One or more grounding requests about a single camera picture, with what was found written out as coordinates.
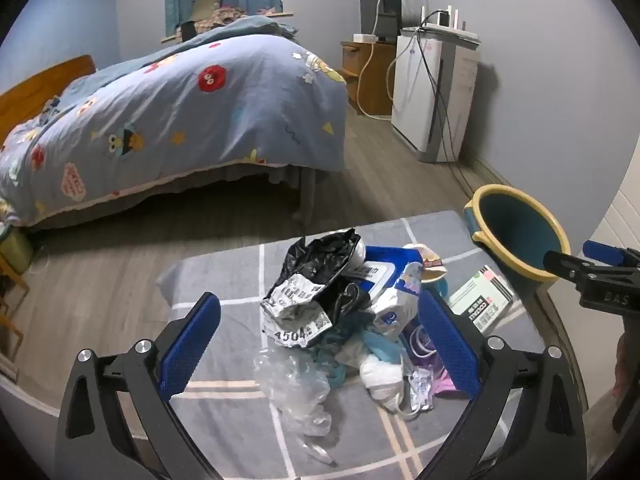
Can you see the crumpled black plastic bag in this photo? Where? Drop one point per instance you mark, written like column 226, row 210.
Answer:
column 320, row 260

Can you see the crumpled teal tissue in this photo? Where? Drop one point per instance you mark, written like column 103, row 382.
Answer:
column 336, row 370

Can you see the wooden window sill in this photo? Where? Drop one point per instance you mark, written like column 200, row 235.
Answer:
column 280, row 14

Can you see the white router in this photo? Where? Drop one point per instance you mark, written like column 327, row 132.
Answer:
column 450, row 27

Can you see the blue bin with yellow rim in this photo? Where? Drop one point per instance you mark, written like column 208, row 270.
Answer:
column 515, row 230

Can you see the blue printed blanket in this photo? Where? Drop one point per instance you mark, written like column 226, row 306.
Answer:
column 175, row 110

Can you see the grey plaid mat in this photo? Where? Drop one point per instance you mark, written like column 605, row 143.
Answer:
column 235, row 285

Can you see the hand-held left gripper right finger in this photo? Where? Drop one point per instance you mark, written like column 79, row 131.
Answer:
column 450, row 345

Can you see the clear plastic bag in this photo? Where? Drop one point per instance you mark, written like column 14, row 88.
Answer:
column 290, row 385

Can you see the pile of pillows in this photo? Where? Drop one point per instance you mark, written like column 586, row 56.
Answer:
column 210, row 10

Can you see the small white box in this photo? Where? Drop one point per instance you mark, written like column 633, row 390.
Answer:
column 365, row 38

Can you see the purple packet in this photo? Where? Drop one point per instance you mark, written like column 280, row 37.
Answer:
column 444, row 385

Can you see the small clear wrapper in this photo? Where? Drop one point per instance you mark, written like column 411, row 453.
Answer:
column 420, row 390

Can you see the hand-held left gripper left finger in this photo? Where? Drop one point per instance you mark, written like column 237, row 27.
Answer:
column 190, row 345

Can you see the white and green carton box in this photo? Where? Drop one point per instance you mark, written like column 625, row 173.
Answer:
column 480, row 297

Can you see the white air purifier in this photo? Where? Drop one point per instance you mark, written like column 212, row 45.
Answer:
column 415, row 100

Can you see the white tissue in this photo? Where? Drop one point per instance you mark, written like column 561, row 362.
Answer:
column 380, row 375

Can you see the green cushion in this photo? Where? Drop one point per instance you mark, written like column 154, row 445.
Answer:
column 15, row 252

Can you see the black monitor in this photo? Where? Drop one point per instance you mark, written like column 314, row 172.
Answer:
column 372, row 5

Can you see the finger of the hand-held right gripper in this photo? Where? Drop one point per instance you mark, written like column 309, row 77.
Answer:
column 575, row 265
column 607, row 252

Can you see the wooden headboard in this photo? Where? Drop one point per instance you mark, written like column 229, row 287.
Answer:
column 35, row 90

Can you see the blue tissue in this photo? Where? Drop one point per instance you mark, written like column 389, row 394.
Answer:
column 382, row 347

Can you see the wooden cabinet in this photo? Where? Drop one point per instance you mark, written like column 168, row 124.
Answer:
column 372, row 75

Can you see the blue wet wipes packet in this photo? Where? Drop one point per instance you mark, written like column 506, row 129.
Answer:
column 395, row 310

